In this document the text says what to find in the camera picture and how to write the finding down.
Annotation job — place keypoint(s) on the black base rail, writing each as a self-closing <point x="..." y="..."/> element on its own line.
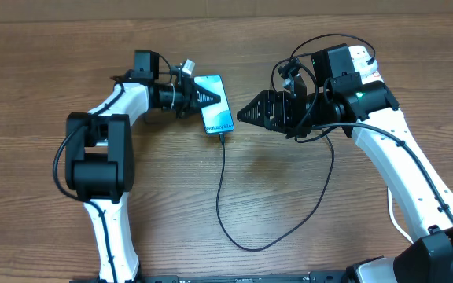
<point x="312" y="277"/>

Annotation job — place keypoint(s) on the white USB charger plug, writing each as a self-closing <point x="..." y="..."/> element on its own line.
<point x="365" y="66"/>

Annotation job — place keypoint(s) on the white power strip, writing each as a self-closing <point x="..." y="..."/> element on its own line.
<point x="360" y="51"/>

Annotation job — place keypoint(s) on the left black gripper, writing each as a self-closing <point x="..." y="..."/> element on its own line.
<point x="189" y="101"/>

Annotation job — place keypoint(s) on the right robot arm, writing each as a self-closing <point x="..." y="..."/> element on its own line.
<point x="350" y="94"/>

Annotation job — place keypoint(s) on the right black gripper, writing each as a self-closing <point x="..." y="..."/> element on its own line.
<point x="268" y="102"/>

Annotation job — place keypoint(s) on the blue Galaxy smartphone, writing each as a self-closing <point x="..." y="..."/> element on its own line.
<point x="217" y="118"/>

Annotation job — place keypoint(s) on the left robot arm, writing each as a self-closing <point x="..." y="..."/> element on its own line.
<point x="99" y="155"/>

